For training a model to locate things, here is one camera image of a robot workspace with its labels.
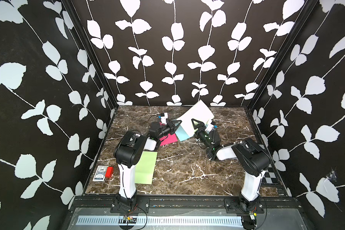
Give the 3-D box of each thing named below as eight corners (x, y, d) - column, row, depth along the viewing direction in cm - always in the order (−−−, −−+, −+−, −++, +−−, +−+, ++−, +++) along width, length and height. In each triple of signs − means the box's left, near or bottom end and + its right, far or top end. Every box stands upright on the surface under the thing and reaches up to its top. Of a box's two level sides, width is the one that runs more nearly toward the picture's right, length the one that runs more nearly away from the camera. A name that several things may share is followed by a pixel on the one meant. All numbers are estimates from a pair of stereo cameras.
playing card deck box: (94, 181, 84) (92, 180, 82) (99, 167, 89) (97, 165, 87) (104, 181, 84) (102, 180, 82) (108, 167, 89) (107, 166, 87)
